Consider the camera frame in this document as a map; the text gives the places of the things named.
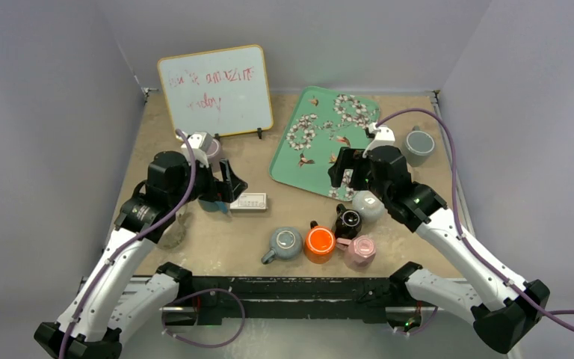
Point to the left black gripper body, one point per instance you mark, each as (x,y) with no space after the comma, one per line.
(202,189)

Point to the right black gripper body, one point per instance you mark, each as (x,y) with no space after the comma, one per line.
(351,165)

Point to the grey mug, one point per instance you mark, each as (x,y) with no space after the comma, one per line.
(417,147)

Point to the mauve purple mug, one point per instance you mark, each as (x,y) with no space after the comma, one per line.
(214,154)

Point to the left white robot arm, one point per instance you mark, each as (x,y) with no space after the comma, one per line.
(97,324)

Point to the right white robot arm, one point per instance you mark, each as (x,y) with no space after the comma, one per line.
(422,211)

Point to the blue teal mug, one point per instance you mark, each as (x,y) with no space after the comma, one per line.
(216,206)

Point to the white speckled mug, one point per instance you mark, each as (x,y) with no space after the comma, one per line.
(370,208)

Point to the cream white mug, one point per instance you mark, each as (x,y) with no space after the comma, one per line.
(173,236)

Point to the black mug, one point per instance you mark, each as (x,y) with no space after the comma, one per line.
(348,223)

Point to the grey-blue upside-down mug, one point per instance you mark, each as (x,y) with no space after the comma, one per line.
(286,243)

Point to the pink faceted mug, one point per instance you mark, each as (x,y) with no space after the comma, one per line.
(358,253)

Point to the orange mug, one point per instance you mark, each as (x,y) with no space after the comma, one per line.
(319,243)

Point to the small white card box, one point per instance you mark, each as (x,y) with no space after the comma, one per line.
(247,202)

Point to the green floral tray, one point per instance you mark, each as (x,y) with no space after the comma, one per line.
(323,122)

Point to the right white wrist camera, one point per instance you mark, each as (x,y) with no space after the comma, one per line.
(379,135)

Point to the white whiteboard yellow frame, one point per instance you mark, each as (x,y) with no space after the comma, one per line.
(223,91)

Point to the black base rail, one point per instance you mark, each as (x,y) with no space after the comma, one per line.
(363,298)

